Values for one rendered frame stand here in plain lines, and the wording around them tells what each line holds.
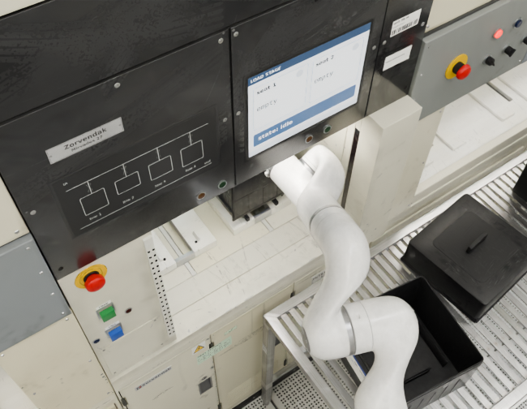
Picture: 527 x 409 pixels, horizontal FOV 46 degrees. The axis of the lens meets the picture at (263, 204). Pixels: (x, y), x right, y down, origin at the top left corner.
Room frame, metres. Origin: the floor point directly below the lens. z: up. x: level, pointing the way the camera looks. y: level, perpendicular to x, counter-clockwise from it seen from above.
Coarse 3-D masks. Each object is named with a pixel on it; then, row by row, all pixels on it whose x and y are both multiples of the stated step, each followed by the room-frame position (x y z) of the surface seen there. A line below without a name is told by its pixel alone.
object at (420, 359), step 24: (408, 288) 0.84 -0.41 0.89; (432, 288) 0.82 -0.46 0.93; (432, 312) 0.78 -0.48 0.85; (432, 336) 0.75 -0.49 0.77; (456, 336) 0.70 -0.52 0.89; (360, 360) 0.62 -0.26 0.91; (432, 360) 0.68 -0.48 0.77; (456, 360) 0.67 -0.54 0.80; (480, 360) 0.62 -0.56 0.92; (408, 384) 0.61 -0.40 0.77; (432, 384) 0.61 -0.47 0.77; (456, 384) 0.59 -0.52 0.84; (408, 408) 0.51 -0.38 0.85
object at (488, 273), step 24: (456, 216) 1.11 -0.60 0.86; (480, 216) 1.11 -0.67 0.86; (432, 240) 1.02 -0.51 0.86; (456, 240) 1.02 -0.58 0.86; (480, 240) 1.00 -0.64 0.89; (504, 240) 1.02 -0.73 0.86; (408, 264) 0.99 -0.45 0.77; (432, 264) 0.94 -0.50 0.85; (456, 264) 0.94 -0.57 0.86; (480, 264) 0.94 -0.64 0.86; (504, 264) 0.94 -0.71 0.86; (456, 288) 0.87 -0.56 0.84; (480, 288) 0.86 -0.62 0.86; (504, 288) 0.86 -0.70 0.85; (480, 312) 0.81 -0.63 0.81
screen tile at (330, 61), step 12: (348, 48) 0.94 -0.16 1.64; (360, 48) 0.96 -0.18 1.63; (324, 60) 0.91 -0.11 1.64; (336, 60) 0.93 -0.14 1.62; (348, 60) 0.95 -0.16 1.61; (312, 72) 0.89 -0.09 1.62; (324, 72) 0.91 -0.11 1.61; (348, 72) 0.95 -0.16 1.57; (312, 84) 0.90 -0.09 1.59; (324, 84) 0.91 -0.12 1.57; (336, 84) 0.93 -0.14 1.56; (312, 96) 0.90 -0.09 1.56
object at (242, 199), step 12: (252, 180) 1.05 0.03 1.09; (264, 180) 1.08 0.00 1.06; (228, 192) 1.03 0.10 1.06; (240, 192) 1.03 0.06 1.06; (252, 192) 1.05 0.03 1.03; (264, 192) 1.08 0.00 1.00; (276, 192) 1.10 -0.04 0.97; (228, 204) 1.03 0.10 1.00; (240, 204) 1.03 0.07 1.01; (252, 204) 1.05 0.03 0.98; (276, 204) 1.10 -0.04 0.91; (240, 216) 1.03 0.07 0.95
